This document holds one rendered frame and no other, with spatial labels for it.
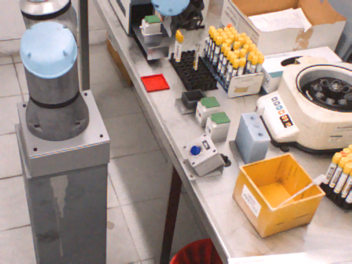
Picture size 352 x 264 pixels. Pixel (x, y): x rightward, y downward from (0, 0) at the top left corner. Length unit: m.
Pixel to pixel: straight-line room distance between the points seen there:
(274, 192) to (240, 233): 0.15
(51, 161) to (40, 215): 0.20
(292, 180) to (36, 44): 0.64
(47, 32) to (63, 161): 0.30
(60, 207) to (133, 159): 1.21
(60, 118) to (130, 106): 1.65
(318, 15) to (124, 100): 1.37
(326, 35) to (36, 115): 0.90
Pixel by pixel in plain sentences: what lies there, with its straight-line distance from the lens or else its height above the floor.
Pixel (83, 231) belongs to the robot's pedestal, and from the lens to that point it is 1.45.
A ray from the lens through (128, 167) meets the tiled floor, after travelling 2.47.
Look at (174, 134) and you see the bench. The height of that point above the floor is 0.87.
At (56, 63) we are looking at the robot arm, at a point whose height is 1.16.
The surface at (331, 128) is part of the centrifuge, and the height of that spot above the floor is 0.97.
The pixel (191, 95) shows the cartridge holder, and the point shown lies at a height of 0.90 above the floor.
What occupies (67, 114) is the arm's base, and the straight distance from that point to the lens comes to 1.18.
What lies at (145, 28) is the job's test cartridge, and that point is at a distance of 1.59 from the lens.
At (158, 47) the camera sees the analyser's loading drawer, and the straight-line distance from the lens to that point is 1.56.
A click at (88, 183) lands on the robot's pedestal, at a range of 1.30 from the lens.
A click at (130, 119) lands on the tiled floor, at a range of 2.73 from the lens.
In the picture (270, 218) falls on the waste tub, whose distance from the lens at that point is 1.11.
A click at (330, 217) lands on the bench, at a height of 0.88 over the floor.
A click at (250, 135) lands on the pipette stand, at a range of 1.25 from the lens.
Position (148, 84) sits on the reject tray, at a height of 0.88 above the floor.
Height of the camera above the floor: 1.78
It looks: 46 degrees down
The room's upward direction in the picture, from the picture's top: 4 degrees clockwise
